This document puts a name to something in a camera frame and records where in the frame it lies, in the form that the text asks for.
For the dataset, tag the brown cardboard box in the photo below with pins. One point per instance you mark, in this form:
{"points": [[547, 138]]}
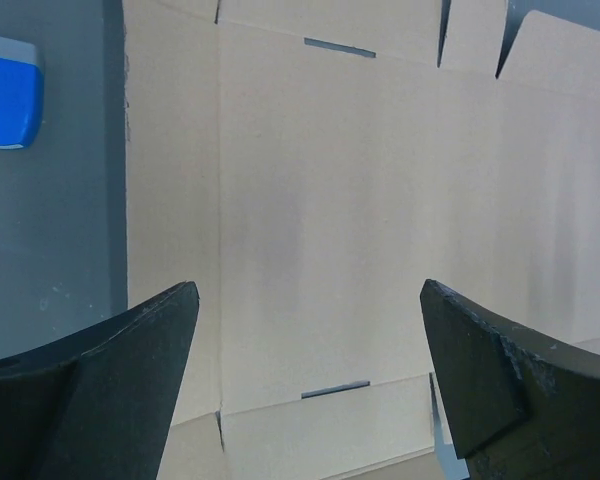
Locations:
{"points": [[308, 165]]}

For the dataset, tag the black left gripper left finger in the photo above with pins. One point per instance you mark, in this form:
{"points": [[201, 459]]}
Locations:
{"points": [[98, 404]]}

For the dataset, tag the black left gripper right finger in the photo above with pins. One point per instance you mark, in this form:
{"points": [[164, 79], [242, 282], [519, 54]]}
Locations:
{"points": [[520, 404]]}

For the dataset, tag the blue eraser block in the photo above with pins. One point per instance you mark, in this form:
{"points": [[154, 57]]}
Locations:
{"points": [[21, 93]]}

